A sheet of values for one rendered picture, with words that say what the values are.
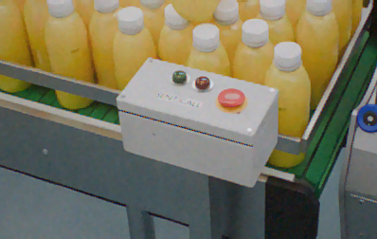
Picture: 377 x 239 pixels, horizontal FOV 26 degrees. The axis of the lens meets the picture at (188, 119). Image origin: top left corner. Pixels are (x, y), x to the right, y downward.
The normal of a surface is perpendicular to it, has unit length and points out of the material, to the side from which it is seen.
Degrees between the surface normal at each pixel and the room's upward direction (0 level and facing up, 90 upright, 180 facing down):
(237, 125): 0
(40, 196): 0
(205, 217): 90
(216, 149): 90
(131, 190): 90
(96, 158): 90
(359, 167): 70
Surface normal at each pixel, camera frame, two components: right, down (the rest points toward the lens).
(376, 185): -0.41, 0.34
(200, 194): -0.42, 0.62
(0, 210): -0.05, -0.74
